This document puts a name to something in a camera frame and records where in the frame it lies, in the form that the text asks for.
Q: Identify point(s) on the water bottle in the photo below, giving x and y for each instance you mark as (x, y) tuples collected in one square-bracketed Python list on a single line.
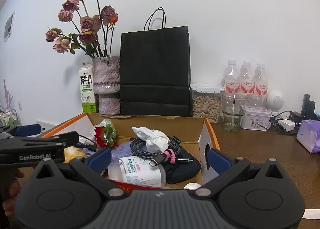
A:
[(260, 80), (246, 78), (230, 78)]

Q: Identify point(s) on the water bottle middle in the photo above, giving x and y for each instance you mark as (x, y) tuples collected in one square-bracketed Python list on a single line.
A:
[(246, 78)]

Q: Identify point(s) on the white paper on table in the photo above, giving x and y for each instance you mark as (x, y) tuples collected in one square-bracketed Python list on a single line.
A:
[(312, 214)]

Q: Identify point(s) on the white round speaker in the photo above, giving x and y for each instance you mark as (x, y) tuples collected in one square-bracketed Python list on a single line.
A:
[(275, 100)]

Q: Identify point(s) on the black paper shopping bag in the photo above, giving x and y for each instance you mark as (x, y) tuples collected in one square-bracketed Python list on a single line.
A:
[(155, 71)]

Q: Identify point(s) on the purple marbled vase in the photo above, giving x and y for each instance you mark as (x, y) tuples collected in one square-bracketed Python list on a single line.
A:
[(106, 84)]

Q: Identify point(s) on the water bottle left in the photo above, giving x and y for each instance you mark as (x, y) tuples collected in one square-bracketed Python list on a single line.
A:
[(230, 78)]

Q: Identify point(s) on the white tissue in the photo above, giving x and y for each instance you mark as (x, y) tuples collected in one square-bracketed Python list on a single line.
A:
[(156, 141)]

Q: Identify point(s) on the coiled black cable pink tie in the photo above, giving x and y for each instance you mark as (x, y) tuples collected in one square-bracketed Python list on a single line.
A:
[(169, 152)]

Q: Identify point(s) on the purple knitted cloth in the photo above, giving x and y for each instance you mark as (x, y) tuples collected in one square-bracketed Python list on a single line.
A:
[(123, 150)]

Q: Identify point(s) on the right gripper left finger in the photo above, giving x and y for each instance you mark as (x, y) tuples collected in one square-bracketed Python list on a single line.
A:
[(99, 161)]

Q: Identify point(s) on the orange cardboard box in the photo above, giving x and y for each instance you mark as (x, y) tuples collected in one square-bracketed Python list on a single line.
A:
[(195, 135)]

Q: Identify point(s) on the white wet wipes pack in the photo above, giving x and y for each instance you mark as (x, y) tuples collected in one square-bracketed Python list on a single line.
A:
[(136, 171)]

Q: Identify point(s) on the black pouch case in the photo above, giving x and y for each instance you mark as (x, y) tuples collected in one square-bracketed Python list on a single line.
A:
[(181, 171)]

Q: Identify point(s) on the clear seed container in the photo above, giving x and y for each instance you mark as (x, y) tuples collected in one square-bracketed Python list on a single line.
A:
[(206, 101)]

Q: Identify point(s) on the yellow white plush toy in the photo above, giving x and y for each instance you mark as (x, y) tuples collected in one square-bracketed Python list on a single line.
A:
[(72, 152)]

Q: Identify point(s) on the purple tissue pack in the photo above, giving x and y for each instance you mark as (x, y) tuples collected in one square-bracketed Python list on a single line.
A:
[(308, 135)]

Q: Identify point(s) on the red rose wrapped flower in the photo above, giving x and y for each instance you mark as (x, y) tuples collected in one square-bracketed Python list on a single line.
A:
[(105, 134)]

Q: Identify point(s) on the wire rack with clutter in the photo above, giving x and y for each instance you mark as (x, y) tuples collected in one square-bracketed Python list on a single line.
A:
[(8, 118)]

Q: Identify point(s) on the clear glass jar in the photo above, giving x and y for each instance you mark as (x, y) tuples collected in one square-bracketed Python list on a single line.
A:
[(233, 110)]

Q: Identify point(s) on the green white milk carton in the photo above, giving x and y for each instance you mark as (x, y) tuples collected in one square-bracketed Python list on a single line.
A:
[(89, 100)]

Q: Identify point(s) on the water bottle right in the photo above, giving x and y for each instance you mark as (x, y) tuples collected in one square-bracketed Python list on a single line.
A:
[(260, 80)]

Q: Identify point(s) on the black device stand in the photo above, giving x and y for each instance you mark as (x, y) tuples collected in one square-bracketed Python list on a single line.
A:
[(308, 108)]

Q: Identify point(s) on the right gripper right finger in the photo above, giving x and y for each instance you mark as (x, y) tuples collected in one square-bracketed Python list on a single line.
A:
[(219, 161)]

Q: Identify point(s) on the dried rose bouquet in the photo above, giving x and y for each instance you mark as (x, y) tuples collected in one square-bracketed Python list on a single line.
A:
[(93, 34)]

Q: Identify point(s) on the white charger with cables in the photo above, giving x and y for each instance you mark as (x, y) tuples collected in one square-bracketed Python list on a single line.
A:
[(286, 122)]

